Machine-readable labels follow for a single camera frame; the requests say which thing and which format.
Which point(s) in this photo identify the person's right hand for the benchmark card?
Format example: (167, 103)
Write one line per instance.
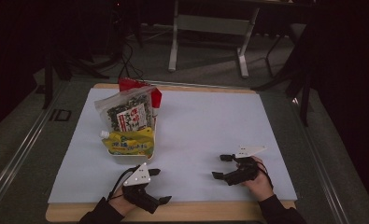
(260, 186)

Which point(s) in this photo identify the white plastic container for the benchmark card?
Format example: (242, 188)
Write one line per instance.
(132, 157)

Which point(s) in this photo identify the black metal stand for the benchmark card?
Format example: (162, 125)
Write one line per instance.
(49, 81)

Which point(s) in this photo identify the clear seaweed packet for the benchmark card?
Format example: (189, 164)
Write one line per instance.
(127, 113)

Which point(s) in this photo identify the black chair frame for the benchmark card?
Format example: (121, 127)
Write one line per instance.
(297, 71)

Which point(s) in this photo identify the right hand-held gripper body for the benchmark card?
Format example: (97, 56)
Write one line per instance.
(244, 169)

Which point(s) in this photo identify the red seasoning packet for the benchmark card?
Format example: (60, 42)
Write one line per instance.
(155, 93)

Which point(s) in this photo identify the person's left hand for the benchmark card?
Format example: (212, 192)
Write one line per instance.
(121, 203)

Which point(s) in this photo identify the pale blue table mat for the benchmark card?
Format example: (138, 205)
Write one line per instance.
(204, 130)

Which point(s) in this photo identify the grey metal floor rail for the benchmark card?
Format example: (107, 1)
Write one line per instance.
(20, 155)
(325, 174)

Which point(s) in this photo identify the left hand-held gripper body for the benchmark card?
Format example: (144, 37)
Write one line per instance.
(138, 186)

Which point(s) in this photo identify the white metal stand frame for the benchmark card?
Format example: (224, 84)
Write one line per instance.
(215, 26)

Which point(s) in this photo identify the yellow spout pouch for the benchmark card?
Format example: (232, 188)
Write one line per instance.
(130, 144)

